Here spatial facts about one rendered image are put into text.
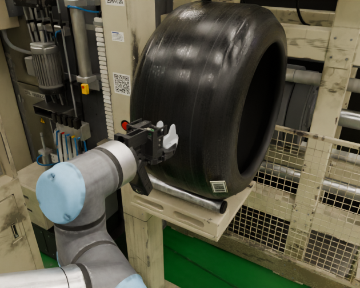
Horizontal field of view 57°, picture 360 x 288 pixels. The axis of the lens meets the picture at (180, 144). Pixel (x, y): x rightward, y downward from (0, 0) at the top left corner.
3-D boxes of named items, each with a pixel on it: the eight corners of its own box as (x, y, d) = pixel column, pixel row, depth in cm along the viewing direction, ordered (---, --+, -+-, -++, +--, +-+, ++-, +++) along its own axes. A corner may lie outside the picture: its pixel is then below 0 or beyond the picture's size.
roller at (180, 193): (141, 167, 123) (142, 178, 125) (134, 173, 120) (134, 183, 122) (228, 198, 108) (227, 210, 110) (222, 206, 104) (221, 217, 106)
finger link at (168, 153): (182, 144, 78) (160, 158, 71) (181, 150, 78) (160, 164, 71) (164, 139, 80) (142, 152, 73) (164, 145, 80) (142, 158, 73)
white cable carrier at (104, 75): (108, 143, 133) (93, 17, 110) (116, 138, 137) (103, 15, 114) (116, 146, 131) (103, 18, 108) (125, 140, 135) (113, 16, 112)
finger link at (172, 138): (187, 120, 80) (167, 131, 73) (186, 142, 83) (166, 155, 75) (176, 117, 82) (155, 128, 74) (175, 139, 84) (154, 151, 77)
